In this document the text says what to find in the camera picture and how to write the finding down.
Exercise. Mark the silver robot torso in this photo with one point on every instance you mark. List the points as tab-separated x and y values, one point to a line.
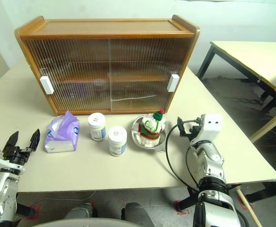
92	223

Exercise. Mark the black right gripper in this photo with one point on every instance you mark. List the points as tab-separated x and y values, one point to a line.
192	132

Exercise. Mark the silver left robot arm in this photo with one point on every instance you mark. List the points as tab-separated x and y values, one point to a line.
0	189

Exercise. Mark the white plastic jar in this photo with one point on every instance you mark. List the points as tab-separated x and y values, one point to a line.
96	127
117	142

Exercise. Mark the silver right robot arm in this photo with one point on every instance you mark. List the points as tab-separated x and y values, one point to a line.
208	160

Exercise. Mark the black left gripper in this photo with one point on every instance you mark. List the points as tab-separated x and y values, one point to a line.
17	154

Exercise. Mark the metal bowl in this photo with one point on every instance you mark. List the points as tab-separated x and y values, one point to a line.
135	132

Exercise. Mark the dark grey rounded shape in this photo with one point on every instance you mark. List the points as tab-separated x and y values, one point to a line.
78	211
137	212

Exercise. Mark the ribbed clear sliding door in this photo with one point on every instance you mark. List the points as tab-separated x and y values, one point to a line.
140	71
76	71

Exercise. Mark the beige wooden beam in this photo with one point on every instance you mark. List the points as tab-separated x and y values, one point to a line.
268	126

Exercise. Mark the wooden stick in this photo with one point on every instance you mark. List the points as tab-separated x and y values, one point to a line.
246	205

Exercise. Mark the wooden cabinet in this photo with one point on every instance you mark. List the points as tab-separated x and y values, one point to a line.
104	27

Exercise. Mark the red floor tape mark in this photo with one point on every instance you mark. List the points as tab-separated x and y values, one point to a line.
179	212

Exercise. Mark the knitted Christmas doll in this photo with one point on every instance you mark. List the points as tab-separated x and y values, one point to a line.
149	134

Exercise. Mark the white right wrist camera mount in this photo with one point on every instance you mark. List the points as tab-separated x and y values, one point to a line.
211	127

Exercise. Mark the purple tissue pack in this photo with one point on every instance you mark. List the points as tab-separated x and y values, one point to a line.
62	142

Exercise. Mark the black table leg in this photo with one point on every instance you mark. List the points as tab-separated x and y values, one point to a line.
268	191
184	203

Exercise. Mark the beige table with black legs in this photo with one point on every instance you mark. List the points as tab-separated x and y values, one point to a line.
246	54

